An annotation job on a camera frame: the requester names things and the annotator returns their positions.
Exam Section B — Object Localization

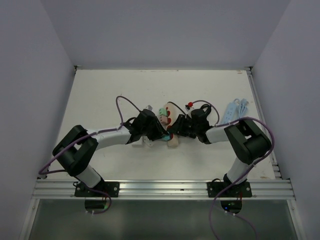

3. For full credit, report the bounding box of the teal plug adapter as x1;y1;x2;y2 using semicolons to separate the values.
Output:
161;134;173;142

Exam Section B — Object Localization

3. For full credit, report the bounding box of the pink brown plug adapter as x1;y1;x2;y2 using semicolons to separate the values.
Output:
159;115;172;126

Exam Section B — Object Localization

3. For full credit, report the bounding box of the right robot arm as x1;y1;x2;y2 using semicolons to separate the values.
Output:
168;104;273;197

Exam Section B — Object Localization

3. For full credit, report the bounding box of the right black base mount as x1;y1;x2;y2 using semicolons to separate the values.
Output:
206;178;253;198

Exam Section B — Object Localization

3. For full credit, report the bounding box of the white folding-prong adapter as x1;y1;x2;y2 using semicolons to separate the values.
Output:
143;136;155;148

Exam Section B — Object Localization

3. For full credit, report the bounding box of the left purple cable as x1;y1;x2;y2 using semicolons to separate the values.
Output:
38;95;146;176

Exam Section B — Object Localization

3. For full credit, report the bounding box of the white USB charger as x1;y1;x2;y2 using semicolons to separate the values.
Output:
131;138;144;148

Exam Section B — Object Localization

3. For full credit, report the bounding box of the aluminium mounting rail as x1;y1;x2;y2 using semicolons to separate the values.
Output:
31;179;295;200

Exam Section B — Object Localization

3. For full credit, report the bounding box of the light blue power strip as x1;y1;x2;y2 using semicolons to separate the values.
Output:
220;98;249;125

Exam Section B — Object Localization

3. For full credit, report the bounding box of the beige red power strip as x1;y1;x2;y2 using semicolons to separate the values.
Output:
162;101;181;149

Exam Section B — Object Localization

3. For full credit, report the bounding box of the green plug adapter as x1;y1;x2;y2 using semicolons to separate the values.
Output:
158;107;169;117

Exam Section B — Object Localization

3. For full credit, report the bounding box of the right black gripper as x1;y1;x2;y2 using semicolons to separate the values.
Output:
168;115;200;138

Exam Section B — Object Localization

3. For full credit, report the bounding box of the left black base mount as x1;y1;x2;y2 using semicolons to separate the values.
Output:
73;181;120;198

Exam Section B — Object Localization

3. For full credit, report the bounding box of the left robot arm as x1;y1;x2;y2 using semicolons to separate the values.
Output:
52;109;169;197

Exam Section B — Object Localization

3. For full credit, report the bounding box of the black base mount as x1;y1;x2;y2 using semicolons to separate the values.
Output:
206;178;253;198
73;181;120;198

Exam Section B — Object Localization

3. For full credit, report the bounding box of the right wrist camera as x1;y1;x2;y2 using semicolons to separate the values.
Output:
185;102;194;112

